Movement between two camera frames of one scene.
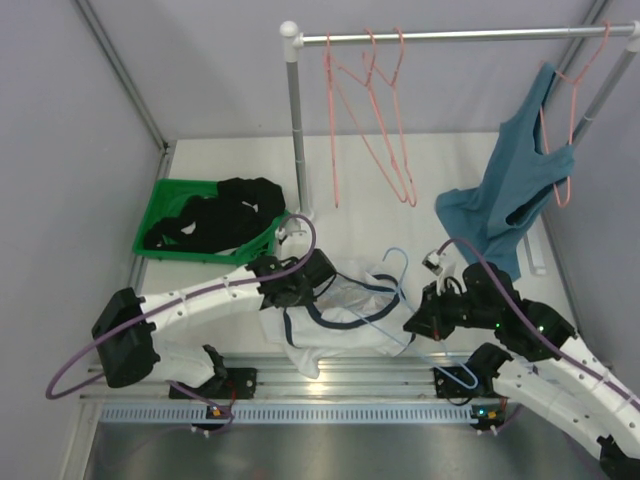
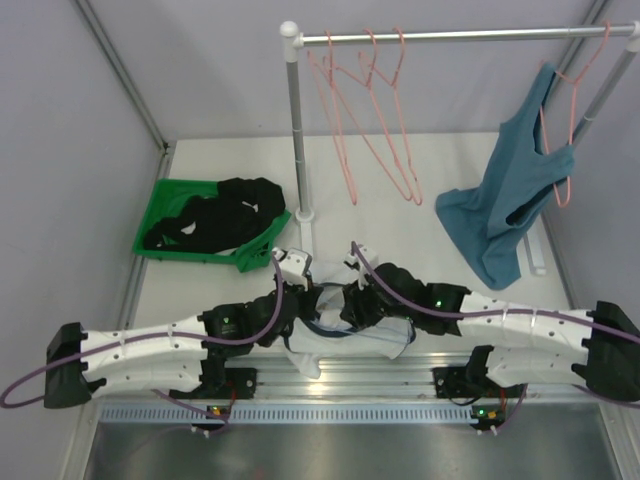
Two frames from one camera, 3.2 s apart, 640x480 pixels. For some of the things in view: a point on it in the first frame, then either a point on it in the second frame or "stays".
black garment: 218,222 stays
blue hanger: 369,327 to 407,338
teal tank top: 493,215 stays
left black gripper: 320,270 to 307,300
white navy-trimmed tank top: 350,315 stays
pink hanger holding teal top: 575,92 stays
